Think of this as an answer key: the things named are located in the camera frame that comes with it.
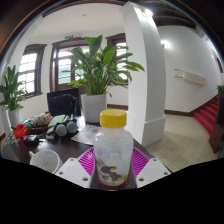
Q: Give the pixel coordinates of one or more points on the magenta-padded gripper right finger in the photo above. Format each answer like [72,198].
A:
[153,170]

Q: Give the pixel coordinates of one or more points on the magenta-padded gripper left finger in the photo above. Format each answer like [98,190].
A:
[71,170]

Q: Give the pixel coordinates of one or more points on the clear bottle with yellow cap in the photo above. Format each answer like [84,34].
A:
[113,148]

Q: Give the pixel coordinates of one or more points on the white speckled mug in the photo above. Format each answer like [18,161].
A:
[45,160]

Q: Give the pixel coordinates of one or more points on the printed paper leaflet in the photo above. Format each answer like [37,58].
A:
[86,135]

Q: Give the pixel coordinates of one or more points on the grey headphones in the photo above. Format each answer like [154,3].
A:
[66,128]

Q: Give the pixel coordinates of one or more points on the flat black case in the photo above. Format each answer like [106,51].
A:
[31,139]

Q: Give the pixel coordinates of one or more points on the red box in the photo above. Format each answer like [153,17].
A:
[20,130]

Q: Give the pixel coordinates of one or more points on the black chair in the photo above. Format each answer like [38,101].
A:
[61,103]

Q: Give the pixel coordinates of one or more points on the colourful printed sheet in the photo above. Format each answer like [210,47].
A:
[10,140]

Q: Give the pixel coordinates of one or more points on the red carpeted staircase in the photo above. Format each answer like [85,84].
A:
[208,115]

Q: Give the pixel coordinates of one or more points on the small potted plant white pot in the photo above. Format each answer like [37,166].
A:
[12,90]

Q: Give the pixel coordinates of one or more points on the brown glazed double door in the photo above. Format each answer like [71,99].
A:
[63,66]

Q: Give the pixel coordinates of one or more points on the wide brown-framed window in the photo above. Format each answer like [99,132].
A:
[30,71]

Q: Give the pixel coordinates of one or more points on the large potted plant white pot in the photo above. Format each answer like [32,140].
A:
[98,66]

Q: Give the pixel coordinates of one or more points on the narrow brown-framed window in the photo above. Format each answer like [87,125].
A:
[120,45]

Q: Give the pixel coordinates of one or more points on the green exit sign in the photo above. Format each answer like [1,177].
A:
[68,36]

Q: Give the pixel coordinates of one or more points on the dark brown wooden post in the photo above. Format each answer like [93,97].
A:
[218,130]

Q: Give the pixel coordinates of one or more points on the white wall radiator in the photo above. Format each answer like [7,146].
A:
[193,77]

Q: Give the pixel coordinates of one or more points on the glowing wall lamp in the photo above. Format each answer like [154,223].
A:
[165,44]

